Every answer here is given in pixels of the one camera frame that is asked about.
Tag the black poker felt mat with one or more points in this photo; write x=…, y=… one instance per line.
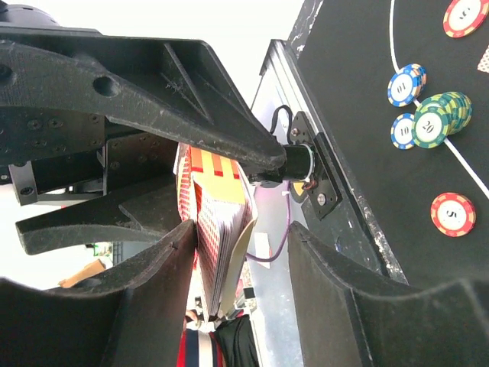
x=351, y=51

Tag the red poker chip stack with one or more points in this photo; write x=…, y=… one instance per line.
x=453, y=214

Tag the blue chip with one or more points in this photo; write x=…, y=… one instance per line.
x=406, y=85
x=401, y=131

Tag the dealt cards pile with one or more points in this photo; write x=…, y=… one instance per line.
x=483, y=64

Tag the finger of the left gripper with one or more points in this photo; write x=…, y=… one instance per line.
x=176, y=89
x=143, y=212

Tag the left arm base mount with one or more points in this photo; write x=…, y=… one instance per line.
x=306, y=163

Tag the red playing card deck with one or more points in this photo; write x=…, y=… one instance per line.
x=214, y=192

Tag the green chip stack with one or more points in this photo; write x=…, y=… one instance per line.
x=439, y=116

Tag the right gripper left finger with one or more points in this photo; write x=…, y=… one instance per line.
x=129, y=315

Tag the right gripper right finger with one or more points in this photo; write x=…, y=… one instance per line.
x=348, y=315

